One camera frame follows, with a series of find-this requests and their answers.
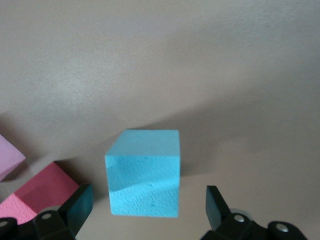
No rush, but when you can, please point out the pink foam cube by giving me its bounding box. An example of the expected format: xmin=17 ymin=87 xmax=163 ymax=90
xmin=0 ymin=133 xmax=27 ymax=183

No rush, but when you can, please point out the brown paper table cover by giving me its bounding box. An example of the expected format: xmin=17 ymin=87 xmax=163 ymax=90
xmin=0 ymin=0 xmax=320 ymax=240

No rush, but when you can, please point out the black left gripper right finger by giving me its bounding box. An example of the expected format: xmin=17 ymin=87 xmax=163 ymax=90
xmin=199 ymin=185 xmax=307 ymax=240

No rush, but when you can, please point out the red foam cube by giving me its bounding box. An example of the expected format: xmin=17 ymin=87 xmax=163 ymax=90
xmin=0 ymin=161 xmax=84 ymax=226

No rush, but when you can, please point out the light blue foam cube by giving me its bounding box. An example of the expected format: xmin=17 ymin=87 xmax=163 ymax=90
xmin=103 ymin=129 xmax=181 ymax=219

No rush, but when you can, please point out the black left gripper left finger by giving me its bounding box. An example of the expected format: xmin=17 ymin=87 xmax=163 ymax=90
xmin=0 ymin=183 xmax=94 ymax=240

